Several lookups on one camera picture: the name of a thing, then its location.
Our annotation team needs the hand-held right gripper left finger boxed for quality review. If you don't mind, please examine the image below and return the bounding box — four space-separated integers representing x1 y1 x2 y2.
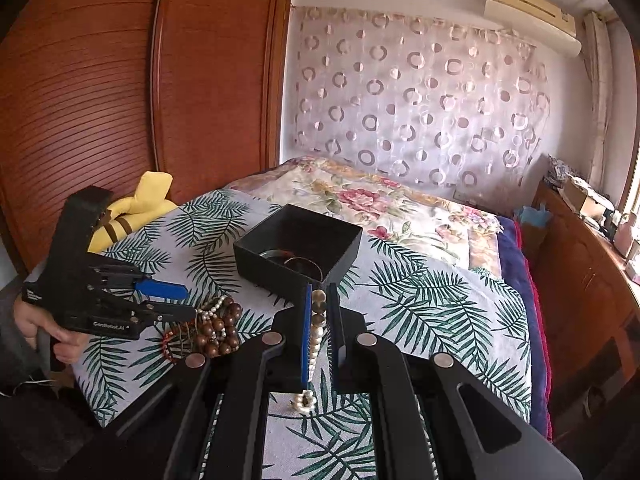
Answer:
107 283 315 480

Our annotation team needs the circle-patterned sheer curtain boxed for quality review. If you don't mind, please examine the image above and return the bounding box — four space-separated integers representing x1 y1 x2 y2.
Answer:
282 5 552 197

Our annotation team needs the brown wooden bead bracelet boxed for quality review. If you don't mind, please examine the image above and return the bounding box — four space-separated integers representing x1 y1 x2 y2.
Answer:
195 296 244 359

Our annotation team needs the beige window curtain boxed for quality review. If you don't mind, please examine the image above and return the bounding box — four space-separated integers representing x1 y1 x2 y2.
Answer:
582 10 622 194

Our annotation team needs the brown wooden wardrobe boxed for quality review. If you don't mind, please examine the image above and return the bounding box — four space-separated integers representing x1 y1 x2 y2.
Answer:
0 0 294 277

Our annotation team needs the leaf-print white cloth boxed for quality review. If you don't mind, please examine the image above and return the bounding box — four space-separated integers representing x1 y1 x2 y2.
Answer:
72 189 534 480

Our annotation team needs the thin dark bangle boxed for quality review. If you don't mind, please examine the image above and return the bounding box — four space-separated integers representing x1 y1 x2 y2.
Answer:
260 247 326 282

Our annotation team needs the red bead bracelet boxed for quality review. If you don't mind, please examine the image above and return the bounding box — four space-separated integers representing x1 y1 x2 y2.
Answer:
160 324 202 367

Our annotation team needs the white pearl necklace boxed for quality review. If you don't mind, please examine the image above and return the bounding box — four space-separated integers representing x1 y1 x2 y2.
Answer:
291 287 329 417

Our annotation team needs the wall air conditioner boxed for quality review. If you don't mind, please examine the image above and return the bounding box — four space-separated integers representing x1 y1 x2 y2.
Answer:
483 0 584 57

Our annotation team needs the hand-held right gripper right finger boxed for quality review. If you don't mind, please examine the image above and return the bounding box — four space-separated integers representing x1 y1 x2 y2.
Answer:
327 283 584 480

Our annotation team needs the person's left hand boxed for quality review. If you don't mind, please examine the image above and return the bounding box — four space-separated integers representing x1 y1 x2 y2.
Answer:
13 298 88 366

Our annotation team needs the brown wooden cabinet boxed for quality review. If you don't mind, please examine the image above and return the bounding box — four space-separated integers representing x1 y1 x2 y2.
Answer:
520 180 640 442

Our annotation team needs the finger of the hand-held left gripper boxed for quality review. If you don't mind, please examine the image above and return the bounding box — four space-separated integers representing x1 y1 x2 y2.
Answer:
99 254 190 302
94 293 197 326

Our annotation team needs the floral quilt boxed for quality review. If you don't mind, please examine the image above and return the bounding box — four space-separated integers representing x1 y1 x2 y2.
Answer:
224 156 504 269

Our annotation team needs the dark blue blanket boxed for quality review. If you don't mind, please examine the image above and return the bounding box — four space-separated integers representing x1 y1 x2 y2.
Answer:
467 214 554 445

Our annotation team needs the yellow plush toy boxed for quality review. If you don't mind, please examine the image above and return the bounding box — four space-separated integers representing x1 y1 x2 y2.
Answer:
87 170 179 254

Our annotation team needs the cardboard box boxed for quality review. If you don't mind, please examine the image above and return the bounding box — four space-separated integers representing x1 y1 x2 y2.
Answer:
562 177 614 217

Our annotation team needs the black square box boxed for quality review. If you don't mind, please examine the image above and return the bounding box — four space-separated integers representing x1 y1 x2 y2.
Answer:
233 203 364 307

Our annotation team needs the blue bag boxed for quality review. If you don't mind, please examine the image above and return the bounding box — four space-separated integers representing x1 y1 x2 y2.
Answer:
515 203 552 227

